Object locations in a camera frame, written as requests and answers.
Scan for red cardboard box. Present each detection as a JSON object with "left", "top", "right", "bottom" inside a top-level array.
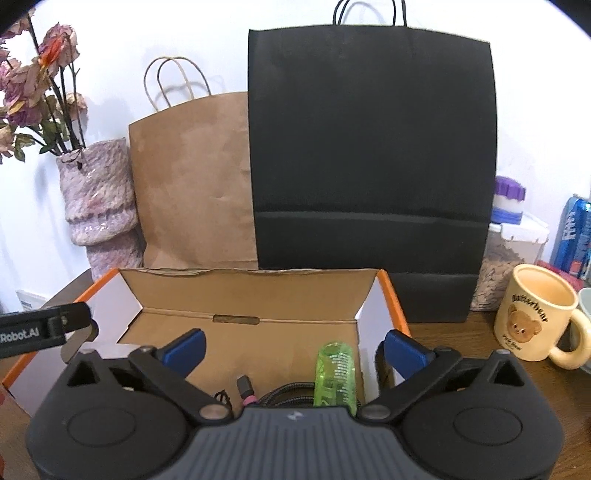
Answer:
[{"left": 1, "top": 267, "right": 412, "bottom": 417}]

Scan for brown paper bag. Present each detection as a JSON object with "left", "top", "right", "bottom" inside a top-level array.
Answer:
[{"left": 128, "top": 92, "right": 259, "bottom": 270}]

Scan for translucent white plastic container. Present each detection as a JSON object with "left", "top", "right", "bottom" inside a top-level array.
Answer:
[{"left": 79, "top": 341, "right": 139, "bottom": 359}]

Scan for pink textured vase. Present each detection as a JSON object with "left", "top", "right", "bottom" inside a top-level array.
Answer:
[{"left": 56, "top": 138, "right": 142, "bottom": 280}]

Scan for black paper bag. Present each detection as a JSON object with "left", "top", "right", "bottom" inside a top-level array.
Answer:
[{"left": 247, "top": 2, "right": 497, "bottom": 323}]

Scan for dried pink flowers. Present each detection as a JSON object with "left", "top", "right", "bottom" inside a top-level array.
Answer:
[{"left": 1, "top": 9, "right": 87, "bottom": 162}]

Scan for braided black charging cable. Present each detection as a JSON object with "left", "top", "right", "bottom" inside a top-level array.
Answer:
[{"left": 213, "top": 374, "right": 320, "bottom": 409}]

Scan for clear jar with white lid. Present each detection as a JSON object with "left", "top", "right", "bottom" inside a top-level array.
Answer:
[{"left": 470, "top": 213, "right": 550, "bottom": 311}]

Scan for purple white container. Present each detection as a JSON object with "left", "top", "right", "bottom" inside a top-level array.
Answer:
[{"left": 491, "top": 176, "right": 527, "bottom": 225}]

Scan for green spray bottle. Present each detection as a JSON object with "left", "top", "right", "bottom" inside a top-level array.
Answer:
[{"left": 312, "top": 342, "right": 358, "bottom": 416}]

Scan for yellow bear mug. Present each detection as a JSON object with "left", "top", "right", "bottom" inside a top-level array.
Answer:
[{"left": 494, "top": 264, "right": 590, "bottom": 370}]

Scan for blue drink can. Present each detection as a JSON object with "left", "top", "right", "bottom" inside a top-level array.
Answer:
[{"left": 551, "top": 195, "right": 590, "bottom": 277}]

